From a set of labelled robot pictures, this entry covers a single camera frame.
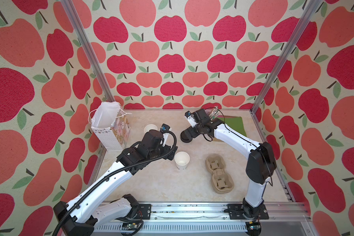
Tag white paper cup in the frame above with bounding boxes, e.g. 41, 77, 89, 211
174, 151, 190, 170

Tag green napkin stack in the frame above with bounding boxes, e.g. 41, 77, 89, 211
218, 116, 247, 137

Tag black corrugated cable conduit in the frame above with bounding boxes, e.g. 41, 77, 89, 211
51, 130, 178, 236

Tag aluminium frame post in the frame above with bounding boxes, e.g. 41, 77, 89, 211
250, 0, 322, 115
61, 0, 115, 102

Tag cutlery in pink holder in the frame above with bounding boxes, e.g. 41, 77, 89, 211
208, 106, 219, 120

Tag left aluminium frame post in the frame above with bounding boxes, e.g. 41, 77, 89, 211
61, 0, 115, 102

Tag cardboard two-cup carrier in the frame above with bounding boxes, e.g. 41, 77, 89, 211
205, 154, 235, 194

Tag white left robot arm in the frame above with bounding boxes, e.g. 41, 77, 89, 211
53, 130, 178, 236

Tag stacked white paper cups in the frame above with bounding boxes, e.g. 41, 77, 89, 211
144, 124, 159, 134

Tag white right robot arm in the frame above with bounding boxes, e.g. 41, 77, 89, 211
181, 107, 277, 219

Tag cartoon animal gift bag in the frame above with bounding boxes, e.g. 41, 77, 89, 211
88, 102, 131, 152

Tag right aluminium frame post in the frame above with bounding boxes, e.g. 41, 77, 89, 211
250, 0, 322, 115

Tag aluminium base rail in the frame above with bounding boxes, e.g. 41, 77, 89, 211
91, 201, 316, 236

